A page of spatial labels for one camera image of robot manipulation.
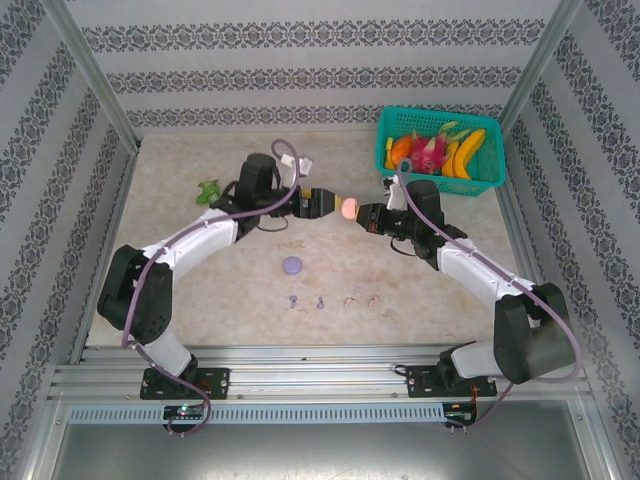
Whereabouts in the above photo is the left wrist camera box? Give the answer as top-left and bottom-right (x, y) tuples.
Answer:
(278, 153), (315, 180)

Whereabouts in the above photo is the grey slotted cable duct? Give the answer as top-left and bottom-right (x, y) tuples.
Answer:
(66, 402), (448, 426)

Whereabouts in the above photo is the teal plastic basket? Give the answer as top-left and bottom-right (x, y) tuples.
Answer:
(374, 105), (505, 199)

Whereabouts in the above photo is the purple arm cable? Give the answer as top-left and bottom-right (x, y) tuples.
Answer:
(396, 157), (584, 436)
(121, 138), (301, 439)

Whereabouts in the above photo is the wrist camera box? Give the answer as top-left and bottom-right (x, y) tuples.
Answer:
(278, 153), (315, 180)
(381, 173), (410, 211)

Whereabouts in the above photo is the yellow banana bunch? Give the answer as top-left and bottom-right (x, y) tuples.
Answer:
(441, 127), (488, 181)

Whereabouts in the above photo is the orange toy fruit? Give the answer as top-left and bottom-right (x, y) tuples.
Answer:
(389, 135), (414, 167)

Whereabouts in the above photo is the aluminium table edge rail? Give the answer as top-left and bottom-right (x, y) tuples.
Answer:
(494, 134), (571, 361)
(68, 144), (144, 366)

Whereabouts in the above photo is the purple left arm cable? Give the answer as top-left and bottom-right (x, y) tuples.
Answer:
(121, 138), (301, 439)

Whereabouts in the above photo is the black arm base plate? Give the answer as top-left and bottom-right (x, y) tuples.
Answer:
(404, 363), (499, 400)
(139, 367), (232, 401)

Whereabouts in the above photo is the pink dragon fruit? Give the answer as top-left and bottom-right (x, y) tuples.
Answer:
(405, 129), (452, 176)

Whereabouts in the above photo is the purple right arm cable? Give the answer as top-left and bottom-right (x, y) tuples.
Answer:
(396, 157), (584, 436)

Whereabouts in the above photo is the aluminium frame post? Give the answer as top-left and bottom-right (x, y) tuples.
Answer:
(498, 0), (585, 134)
(39, 0), (145, 154)

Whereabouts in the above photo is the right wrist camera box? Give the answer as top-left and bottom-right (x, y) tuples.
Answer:
(381, 173), (410, 211)

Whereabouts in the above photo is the small circuit board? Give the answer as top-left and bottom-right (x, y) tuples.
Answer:
(163, 403), (205, 421)
(443, 401), (479, 427)

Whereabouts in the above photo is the aluminium extrusion mounting rail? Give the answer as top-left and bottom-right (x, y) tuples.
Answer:
(47, 343), (594, 407)

